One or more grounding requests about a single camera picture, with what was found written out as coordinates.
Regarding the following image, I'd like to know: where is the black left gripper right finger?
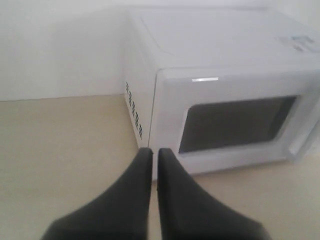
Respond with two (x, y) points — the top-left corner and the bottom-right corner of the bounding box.
(157, 148), (271, 240)

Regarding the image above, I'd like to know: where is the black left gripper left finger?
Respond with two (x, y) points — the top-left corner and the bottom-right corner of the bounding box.
(42, 147), (153, 240)

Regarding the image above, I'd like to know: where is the white microwave door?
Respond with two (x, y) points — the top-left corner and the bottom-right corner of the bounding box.
(148, 68), (320, 174)

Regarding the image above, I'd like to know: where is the white microwave oven body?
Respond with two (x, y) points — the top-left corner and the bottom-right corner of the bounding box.
(123, 6), (320, 161)

